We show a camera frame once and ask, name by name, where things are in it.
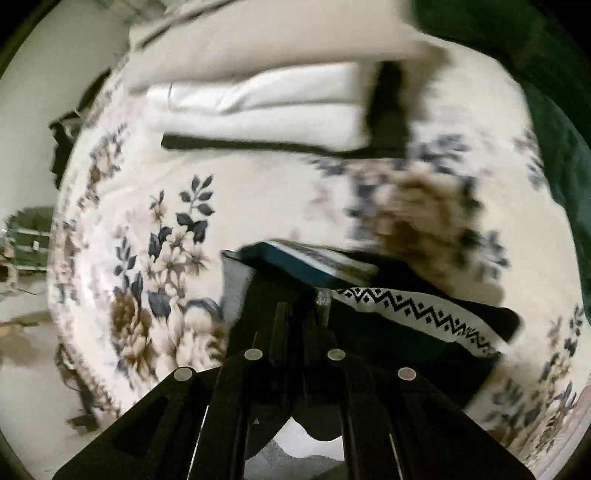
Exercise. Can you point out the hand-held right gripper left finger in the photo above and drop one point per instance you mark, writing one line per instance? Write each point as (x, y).
(280, 325)

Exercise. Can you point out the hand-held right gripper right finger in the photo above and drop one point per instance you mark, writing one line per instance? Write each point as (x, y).
(323, 302)

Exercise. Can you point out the dark garment with zigzag band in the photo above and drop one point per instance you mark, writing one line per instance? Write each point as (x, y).
(392, 332)

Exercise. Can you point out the folded white clothes stack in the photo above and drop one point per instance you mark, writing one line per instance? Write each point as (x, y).
(277, 41)

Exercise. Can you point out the floral printed blanket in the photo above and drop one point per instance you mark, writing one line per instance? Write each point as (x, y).
(258, 198)

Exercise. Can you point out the white folded cloth black trim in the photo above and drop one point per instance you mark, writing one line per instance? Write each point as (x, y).
(277, 106)

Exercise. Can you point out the green crate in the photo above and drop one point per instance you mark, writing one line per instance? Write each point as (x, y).
(30, 237)

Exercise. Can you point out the dark cloth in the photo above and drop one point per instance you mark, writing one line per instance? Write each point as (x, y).
(62, 143)

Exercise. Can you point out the dark green blanket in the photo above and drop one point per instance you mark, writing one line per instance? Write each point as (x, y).
(545, 83)

